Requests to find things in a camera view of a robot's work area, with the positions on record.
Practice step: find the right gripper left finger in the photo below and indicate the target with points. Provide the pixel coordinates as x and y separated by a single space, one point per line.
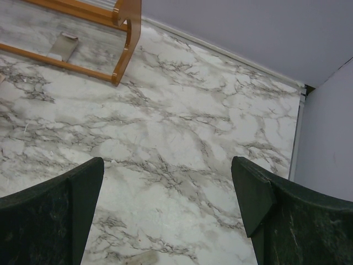
49 223

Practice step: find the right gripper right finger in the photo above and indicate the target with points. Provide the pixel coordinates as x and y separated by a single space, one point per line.
288 223

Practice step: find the wooden two-tier shelf rack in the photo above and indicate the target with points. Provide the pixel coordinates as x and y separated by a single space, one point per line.
107 31

